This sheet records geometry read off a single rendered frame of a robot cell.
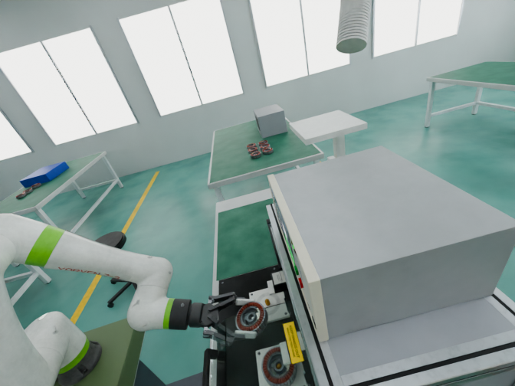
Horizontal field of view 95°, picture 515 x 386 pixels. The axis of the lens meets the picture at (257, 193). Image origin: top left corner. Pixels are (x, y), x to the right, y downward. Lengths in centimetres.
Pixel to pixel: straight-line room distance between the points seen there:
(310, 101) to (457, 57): 318
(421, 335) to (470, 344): 8
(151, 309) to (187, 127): 466
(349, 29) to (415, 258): 130
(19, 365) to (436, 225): 103
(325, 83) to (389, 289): 514
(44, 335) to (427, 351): 105
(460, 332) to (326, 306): 28
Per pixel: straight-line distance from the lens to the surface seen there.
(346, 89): 572
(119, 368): 117
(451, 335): 67
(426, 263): 54
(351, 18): 162
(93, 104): 571
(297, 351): 67
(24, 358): 96
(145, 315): 89
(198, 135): 532
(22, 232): 90
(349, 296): 52
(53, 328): 112
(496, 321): 72
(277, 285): 96
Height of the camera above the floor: 168
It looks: 31 degrees down
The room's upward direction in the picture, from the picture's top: 16 degrees counter-clockwise
